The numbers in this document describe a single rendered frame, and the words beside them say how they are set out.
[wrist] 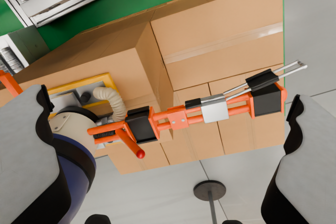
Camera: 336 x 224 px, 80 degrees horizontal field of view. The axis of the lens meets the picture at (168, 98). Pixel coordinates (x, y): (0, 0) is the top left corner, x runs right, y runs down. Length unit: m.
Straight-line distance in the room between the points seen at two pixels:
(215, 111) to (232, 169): 2.01
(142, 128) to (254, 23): 0.74
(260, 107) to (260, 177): 2.21
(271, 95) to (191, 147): 0.94
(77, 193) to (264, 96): 0.52
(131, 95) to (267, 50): 0.74
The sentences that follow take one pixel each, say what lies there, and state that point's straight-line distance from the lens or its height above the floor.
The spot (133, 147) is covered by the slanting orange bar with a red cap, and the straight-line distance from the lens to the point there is 0.54.
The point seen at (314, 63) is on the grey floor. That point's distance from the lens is 2.01.
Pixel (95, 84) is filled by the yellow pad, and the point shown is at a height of 0.97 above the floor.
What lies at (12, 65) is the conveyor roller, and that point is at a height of 0.55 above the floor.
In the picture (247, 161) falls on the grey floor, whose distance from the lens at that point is 2.49.
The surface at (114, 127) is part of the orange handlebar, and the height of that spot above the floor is 1.08.
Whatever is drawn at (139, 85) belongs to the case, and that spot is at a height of 0.94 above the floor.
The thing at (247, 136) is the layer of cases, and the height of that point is 0.54.
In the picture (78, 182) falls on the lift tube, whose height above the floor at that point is 1.24.
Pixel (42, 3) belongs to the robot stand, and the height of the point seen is 0.99.
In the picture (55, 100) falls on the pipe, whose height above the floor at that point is 0.99.
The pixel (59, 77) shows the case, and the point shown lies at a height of 0.94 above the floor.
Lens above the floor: 1.54
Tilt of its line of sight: 58 degrees down
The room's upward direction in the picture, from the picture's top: 177 degrees counter-clockwise
